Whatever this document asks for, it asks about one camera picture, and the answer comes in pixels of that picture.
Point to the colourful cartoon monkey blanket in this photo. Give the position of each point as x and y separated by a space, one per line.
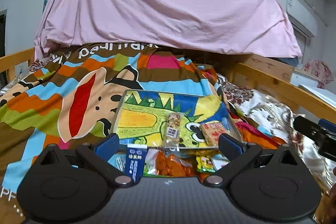
73 96

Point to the wooden bed frame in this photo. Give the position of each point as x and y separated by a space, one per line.
280 89

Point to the dinosaur picture metal tray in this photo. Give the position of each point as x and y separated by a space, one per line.
141 118

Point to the orange snack bag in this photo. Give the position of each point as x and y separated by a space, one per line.
170 165

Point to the small clear blue packet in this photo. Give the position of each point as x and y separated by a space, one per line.
118 161

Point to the white air conditioner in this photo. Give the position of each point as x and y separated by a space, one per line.
302 19

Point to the pink bed sheet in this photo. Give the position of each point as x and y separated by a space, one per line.
260 27

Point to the yellow green snack packet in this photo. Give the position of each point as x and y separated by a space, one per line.
205 164

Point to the blue white milk powder sachet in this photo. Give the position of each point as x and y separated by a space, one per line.
135 161

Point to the clear wrapped nut bar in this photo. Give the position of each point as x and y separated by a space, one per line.
172 130

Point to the person's right hand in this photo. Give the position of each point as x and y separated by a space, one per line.
331 206

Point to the red labelled rice cracker pack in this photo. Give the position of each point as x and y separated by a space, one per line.
212 131

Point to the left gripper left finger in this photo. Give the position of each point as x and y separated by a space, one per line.
96 156

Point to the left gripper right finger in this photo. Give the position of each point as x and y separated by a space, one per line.
241 156

